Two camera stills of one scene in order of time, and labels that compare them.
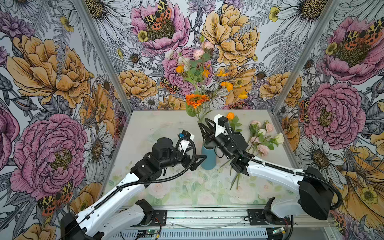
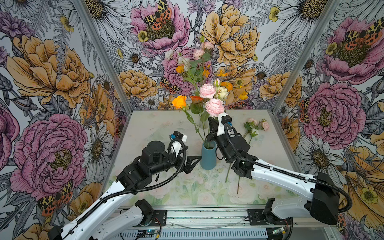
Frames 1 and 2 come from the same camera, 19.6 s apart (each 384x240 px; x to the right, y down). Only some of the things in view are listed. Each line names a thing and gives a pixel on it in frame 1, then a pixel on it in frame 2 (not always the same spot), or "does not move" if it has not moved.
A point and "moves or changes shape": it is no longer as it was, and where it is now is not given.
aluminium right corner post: (329, 13) does not move
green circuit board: (146, 233) does not move
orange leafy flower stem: (193, 101) does not move
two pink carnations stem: (262, 150) → (214, 107)
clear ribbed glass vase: (204, 110) moves or changes shape
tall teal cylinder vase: (209, 162) does not move
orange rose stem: (233, 120) → (180, 102)
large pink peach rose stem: (263, 150) → (252, 126)
